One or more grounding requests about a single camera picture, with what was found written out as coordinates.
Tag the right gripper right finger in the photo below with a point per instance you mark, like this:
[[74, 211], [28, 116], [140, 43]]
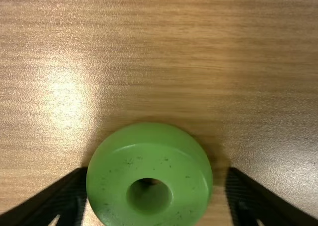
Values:
[[248, 196]]

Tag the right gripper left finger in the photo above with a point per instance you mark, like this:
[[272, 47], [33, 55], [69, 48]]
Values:
[[37, 206]]

